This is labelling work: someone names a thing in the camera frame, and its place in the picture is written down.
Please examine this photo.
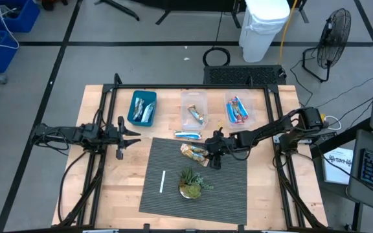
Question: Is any clear plastic bin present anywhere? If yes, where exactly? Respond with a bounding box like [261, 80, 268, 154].
[223, 89, 258, 129]
[180, 90, 209, 131]

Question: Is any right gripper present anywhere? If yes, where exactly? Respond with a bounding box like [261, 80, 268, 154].
[205, 127, 239, 170]

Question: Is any black perforated metal box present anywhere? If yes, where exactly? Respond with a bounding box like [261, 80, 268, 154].
[203, 64, 287, 86]

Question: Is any white and blue granola bar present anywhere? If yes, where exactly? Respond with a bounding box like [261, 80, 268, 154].
[173, 130, 203, 140]
[131, 96, 146, 122]
[140, 100, 157, 124]

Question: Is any blue Chewy granola bar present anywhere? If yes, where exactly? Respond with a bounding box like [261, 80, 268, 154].
[237, 95, 250, 120]
[231, 96, 244, 124]
[226, 99, 238, 125]

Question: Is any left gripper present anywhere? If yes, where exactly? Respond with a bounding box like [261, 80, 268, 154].
[106, 115, 142, 161]

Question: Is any grey woven placemat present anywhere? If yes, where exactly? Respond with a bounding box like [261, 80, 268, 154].
[139, 137, 249, 226]

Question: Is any yellow hanging cable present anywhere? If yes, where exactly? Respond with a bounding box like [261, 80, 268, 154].
[277, 0, 300, 65]

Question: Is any black coiled cable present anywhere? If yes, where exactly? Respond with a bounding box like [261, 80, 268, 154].
[201, 46, 232, 67]

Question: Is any succulent plant in black pot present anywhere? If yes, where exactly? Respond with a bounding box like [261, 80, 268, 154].
[177, 166, 215, 200]

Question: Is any white printed paper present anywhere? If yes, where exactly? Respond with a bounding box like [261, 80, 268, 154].
[321, 147, 355, 186]

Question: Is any white tape strip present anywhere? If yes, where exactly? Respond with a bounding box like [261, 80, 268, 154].
[159, 170, 167, 194]

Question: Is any white trash can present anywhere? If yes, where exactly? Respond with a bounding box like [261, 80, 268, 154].
[238, 0, 291, 64]

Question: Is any black floor fan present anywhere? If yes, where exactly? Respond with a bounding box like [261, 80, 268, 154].
[301, 8, 352, 83]

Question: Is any black divider panel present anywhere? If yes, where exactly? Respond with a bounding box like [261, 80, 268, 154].
[94, 0, 310, 29]

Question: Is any teal plastic bin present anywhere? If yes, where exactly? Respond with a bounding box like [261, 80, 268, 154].
[126, 89, 158, 128]

